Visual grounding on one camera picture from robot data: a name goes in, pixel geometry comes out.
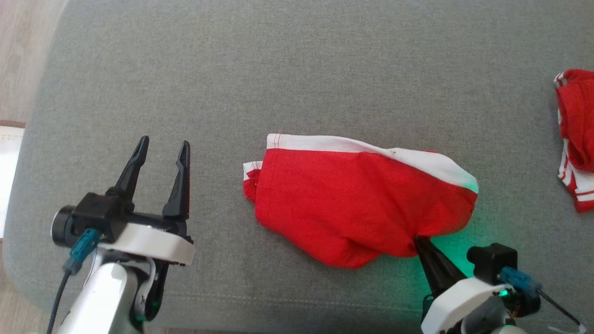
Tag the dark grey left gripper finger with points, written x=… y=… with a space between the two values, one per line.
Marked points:
x=182 y=190
x=132 y=171

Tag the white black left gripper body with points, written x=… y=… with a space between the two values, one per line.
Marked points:
x=153 y=241

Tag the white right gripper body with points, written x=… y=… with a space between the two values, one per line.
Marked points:
x=455 y=306

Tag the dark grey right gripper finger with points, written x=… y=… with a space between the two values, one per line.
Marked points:
x=445 y=271
x=430 y=273

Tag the red shorts with white stripes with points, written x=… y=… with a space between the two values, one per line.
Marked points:
x=348 y=204

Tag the red number 23 jersey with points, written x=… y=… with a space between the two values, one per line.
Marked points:
x=577 y=116

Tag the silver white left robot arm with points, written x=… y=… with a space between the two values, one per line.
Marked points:
x=102 y=301

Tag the white rug with brown border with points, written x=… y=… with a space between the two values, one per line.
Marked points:
x=8 y=176

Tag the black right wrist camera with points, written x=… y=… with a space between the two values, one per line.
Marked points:
x=492 y=262

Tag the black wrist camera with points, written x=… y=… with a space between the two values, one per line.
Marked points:
x=492 y=262
x=93 y=213

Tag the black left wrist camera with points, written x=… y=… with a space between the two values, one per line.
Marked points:
x=93 y=213

